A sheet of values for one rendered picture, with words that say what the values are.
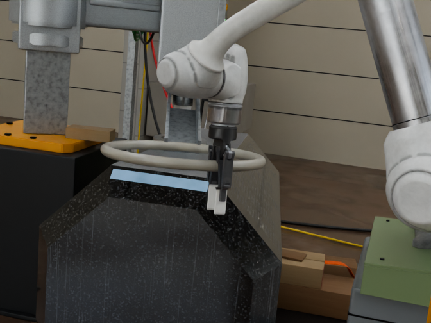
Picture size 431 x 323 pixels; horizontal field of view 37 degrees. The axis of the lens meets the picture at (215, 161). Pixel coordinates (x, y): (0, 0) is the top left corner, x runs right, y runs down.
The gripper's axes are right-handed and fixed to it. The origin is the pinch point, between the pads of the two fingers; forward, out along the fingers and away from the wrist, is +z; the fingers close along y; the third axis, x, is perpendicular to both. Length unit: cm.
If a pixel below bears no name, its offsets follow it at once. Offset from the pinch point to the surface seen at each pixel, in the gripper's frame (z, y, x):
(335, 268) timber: 62, 133, -125
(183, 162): -9.9, -0.1, 10.2
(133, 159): -9.2, 7.6, 21.8
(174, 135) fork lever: -12, 56, -4
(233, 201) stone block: 5.5, 26.7, -16.3
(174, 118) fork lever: -17, 69, -7
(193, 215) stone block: 9.4, 24.1, -2.2
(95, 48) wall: -64, 646, -76
